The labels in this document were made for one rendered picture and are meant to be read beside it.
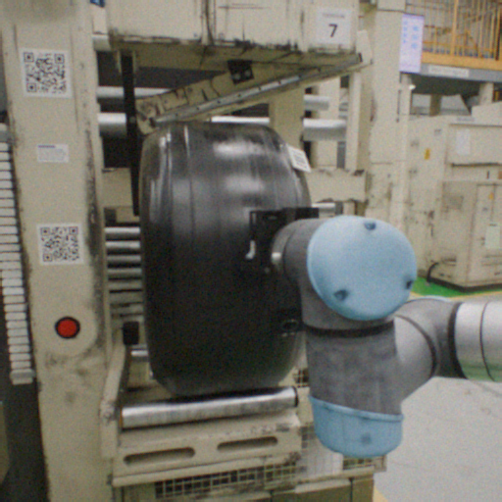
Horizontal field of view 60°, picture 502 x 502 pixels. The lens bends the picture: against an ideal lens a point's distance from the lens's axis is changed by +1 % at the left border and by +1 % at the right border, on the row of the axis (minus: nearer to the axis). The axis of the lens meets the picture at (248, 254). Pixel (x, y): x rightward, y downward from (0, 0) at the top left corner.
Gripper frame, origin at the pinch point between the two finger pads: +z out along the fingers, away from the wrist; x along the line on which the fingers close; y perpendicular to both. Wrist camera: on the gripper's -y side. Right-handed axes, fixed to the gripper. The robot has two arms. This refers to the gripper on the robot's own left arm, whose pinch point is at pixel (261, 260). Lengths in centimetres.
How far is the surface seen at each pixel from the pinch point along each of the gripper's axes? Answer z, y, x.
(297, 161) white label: 9.0, 16.1, -9.0
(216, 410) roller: 16.3, -29.8, 5.6
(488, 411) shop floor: 145, -105, -166
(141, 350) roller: 44, -25, 20
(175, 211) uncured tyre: 3.2, 7.7, 12.5
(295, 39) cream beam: 41, 50, -19
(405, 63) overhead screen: 342, 162, -234
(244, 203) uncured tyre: 3.1, 8.7, 1.7
